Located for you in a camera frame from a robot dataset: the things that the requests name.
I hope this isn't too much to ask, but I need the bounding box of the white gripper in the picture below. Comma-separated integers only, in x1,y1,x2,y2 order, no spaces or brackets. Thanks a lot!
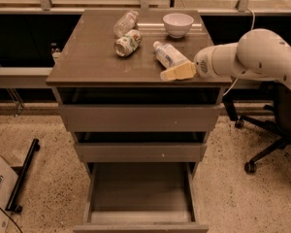
160,43,242,81

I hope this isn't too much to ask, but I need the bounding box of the blue plastic bottle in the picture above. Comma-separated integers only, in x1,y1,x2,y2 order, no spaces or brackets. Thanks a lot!
153,41,188,69

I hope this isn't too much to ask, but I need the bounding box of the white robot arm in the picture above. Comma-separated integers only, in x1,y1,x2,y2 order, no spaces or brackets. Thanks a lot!
160,29,291,90

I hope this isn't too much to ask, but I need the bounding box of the grey drawer cabinet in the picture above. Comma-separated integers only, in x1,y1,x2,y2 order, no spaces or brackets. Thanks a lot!
46,9,233,180

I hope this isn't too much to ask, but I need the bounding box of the clear plastic bottle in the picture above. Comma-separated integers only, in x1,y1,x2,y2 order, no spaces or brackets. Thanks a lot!
113,11,139,38

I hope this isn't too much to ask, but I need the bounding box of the grey middle drawer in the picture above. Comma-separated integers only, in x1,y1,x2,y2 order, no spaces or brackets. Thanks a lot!
75,132,207,162

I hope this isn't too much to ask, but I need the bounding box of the grey drawer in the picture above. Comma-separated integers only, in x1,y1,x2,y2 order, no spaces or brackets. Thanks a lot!
75,132,207,162
74,162,209,233
59,104,221,132

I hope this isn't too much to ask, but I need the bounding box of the grey top drawer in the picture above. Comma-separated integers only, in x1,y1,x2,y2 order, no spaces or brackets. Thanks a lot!
59,104,221,132

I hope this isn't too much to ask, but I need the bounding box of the grey bottom drawer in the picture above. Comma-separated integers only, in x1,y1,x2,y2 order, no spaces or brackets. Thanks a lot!
74,162,209,233

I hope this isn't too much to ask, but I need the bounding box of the white bowl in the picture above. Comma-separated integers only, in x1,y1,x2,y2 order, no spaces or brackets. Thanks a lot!
163,13,194,38

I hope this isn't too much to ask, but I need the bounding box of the green labelled can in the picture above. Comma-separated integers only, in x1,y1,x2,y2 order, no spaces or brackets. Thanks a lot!
114,29,143,57

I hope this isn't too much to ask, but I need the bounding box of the black office chair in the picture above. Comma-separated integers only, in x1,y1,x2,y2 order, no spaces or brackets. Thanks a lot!
223,83,291,174

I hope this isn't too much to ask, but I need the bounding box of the black metal stand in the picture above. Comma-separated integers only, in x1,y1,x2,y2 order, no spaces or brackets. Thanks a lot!
5,139,40,214

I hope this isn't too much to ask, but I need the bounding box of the white cable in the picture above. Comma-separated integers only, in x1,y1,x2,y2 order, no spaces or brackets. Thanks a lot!
222,9,256,97

